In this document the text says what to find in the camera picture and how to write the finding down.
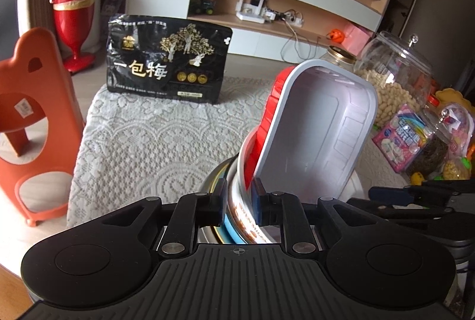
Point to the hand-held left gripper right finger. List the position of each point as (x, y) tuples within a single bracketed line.
[(256, 203)]

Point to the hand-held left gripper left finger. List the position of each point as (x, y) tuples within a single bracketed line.
[(217, 205)]

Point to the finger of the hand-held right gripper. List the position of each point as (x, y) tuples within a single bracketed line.
[(426, 194), (426, 218)]

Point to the red rectangular container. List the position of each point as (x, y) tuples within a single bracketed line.
[(315, 127)]

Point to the yellow duck toy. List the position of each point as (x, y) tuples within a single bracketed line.
[(417, 179)]

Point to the green-lidded jar of yellow beans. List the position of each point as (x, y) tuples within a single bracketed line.
[(456, 169)]

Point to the lidded glass jar dark contents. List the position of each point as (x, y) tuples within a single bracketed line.
[(432, 153)]

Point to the pink marshmallow bag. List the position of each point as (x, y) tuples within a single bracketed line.
[(402, 140)]

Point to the pink plastic toy bag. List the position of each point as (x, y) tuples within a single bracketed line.
[(460, 130)]

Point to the white lace tablecloth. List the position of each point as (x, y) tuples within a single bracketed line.
[(148, 142)]

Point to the yellow cushion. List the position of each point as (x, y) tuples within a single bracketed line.
[(449, 95)]

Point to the large glass peanut jar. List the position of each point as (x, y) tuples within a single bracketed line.
[(393, 82)]

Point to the black snack bag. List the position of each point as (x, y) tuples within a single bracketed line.
[(148, 64)]

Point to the gold-lidded peanut jar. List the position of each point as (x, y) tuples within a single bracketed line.
[(339, 58)]

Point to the pink box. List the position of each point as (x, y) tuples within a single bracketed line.
[(358, 34)]

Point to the orange pumpkin toy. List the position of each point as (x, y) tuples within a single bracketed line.
[(336, 36)]

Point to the white power strip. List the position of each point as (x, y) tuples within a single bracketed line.
[(293, 21)]

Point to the white router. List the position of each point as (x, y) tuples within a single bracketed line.
[(250, 15)]

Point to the orange plastic stool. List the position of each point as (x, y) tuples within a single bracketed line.
[(55, 93)]

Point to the green toy tractor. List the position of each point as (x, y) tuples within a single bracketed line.
[(204, 2)]

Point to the red pedestal bin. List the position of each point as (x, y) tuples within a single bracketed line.
[(72, 19)]

